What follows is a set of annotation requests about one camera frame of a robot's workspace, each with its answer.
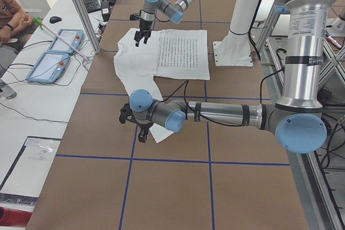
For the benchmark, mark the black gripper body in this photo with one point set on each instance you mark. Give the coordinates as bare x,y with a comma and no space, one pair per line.
143,126
144,26

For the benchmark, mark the black computer mouse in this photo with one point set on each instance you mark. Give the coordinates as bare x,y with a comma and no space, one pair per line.
55,19

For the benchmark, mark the upper blue teach pendant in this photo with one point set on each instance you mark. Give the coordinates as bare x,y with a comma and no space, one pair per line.
73,36

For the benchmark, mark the blue teach pendant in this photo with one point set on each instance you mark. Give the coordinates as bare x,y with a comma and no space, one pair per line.
73,36
49,67

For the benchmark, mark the black keyboard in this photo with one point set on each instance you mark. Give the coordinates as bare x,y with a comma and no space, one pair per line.
92,5

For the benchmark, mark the seated person orange shirt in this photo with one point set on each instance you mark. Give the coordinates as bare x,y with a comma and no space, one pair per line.
17,26

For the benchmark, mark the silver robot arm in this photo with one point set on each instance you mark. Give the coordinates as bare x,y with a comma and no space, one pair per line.
295,119
175,13

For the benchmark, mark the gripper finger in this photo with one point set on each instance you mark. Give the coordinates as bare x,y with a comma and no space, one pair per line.
137,42
145,134
141,136
146,39

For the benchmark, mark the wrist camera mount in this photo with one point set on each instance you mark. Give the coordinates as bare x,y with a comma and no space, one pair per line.
126,114
134,16

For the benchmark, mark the white long-sleeve printed shirt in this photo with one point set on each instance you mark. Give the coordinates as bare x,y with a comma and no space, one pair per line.
176,54

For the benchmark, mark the aluminium frame post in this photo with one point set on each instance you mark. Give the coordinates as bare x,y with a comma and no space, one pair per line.
88,28

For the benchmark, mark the white central pillar mount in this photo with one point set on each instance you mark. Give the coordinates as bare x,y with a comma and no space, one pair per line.
234,49

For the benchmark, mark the lower blue teach pendant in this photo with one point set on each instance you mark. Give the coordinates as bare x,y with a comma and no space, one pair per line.
49,67

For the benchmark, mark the plastic sheet bag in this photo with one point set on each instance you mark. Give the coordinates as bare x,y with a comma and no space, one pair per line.
26,176

